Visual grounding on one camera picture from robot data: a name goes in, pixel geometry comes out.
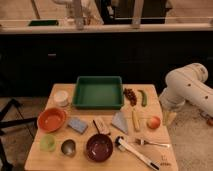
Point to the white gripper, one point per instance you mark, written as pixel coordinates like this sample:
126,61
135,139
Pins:
168,117

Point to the grey towel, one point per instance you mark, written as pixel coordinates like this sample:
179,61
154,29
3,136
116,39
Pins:
119,121

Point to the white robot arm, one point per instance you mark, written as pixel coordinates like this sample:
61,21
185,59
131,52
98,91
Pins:
186,84

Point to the small metal cup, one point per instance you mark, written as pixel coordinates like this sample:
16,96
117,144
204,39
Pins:
68,147

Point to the white paper cup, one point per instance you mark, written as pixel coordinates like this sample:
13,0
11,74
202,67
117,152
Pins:
61,98

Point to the light green plastic cup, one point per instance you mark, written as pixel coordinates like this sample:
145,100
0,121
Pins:
47,143

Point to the red yellow apple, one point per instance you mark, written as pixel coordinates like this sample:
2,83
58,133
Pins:
153,122

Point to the green chili pepper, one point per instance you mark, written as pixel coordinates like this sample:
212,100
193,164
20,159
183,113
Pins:
144,98

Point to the yellow corn cob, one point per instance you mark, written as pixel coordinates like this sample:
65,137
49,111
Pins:
136,122

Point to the metal fork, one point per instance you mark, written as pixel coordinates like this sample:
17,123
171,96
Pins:
145,142

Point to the bunch of dark grapes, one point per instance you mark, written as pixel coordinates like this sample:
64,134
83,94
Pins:
130,95

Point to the wooden scrub brush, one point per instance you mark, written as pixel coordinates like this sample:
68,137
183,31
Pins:
101,126

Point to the dark purple bowl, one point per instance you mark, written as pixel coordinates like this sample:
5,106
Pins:
99,148

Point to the green plastic tray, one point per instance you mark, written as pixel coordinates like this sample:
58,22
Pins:
98,92

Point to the blue sponge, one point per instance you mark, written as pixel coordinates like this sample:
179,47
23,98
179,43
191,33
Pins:
78,125

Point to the orange bowl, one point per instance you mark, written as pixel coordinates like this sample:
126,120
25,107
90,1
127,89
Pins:
51,119

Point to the green tray on counter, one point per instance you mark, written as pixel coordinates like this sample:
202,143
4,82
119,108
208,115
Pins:
43,23

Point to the white handled dish brush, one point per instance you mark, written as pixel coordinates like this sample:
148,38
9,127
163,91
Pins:
142,157

